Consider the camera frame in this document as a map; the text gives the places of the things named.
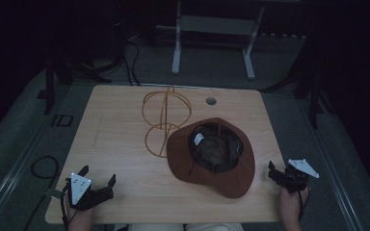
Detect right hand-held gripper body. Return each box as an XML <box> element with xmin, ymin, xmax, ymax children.
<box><xmin>282</xmin><ymin>158</ymin><xmax>320</xmax><ymax>194</ymax></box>

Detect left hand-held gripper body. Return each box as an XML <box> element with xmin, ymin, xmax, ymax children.
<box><xmin>65</xmin><ymin>172</ymin><xmax>116</xmax><ymax>212</ymax></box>

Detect brown wide-brim hat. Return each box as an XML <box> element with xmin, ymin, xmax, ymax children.
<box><xmin>166</xmin><ymin>116</ymin><xmax>256</xmax><ymax>199</ymax></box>

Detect yellow wire hat stand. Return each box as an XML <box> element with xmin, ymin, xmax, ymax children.
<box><xmin>141</xmin><ymin>85</ymin><xmax>193</xmax><ymax>159</ymax></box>

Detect person's left hand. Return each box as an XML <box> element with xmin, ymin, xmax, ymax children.
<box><xmin>63</xmin><ymin>195</ymin><xmax>96</xmax><ymax>231</ymax></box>

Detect person's right hand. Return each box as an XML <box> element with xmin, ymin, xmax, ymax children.
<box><xmin>277</xmin><ymin>185</ymin><xmax>310</xmax><ymax>231</ymax></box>

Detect black metal stand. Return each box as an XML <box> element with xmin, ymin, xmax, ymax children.
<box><xmin>42</xmin><ymin>47</ymin><xmax>124</xmax><ymax>116</ymax></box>
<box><xmin>262</xmin><ymin>32</ymin><xmax>336</xmax><ymax>130</ymax></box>

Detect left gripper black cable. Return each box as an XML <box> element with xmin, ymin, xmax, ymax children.
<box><xmin>60</xmin><ymin>185</ymin><xmax>78</xmax><ymax>231</ymax></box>

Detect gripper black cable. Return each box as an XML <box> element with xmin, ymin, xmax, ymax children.
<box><xmin>296</xmin><ymin>189</ymin><xmax>312</xmax><ymax>223</ymax></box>
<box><xmin>60</xmin><ymin>185</ymin><xmax>78</xmax><ymax>231</ymax></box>

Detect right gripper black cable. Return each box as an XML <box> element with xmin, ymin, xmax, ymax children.
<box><xmin>296</xmin><ymin>189</ymin><xmax>312</xmax><ymax>223</ymax></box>

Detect black floor cable loop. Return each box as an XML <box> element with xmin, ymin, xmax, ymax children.
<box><xmin>23</xmin><ymin>155</ymin><xmax>60</xmax><ymax>231</ymax></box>

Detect black floor socket frame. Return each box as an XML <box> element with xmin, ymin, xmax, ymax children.
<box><xmin>50</xmin><ymin>113</ymin><xmax>75</xmax><ymax>128</ymax></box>

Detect black cables on floor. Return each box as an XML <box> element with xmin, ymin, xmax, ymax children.
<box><xmin>120</xmin><ymin>39</ymin><xmax>143</xmax><ymax>87</ymax></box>

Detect white metal desk frame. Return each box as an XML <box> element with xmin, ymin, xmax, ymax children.
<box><xmin>171</xmin><ymin>0</ymin><xmax>266</xmax><ymax>81</ymax></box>

